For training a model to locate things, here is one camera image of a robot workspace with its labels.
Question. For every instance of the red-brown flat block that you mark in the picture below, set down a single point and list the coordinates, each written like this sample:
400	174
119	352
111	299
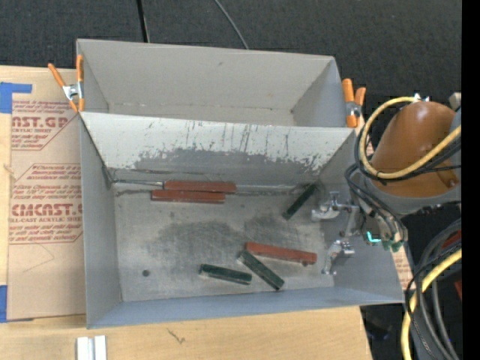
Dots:
281	253
199	186
187	196

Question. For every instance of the brown cardboard board red print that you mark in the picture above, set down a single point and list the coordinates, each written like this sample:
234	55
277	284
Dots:
45	201

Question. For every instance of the dark green flat block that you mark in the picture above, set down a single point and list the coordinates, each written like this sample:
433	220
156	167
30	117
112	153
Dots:
225	274
260	270
299	201

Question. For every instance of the grey metal bin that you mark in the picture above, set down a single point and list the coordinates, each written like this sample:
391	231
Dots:
210	234

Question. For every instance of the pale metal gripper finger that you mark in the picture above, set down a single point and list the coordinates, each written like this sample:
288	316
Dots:
327	212
342	248

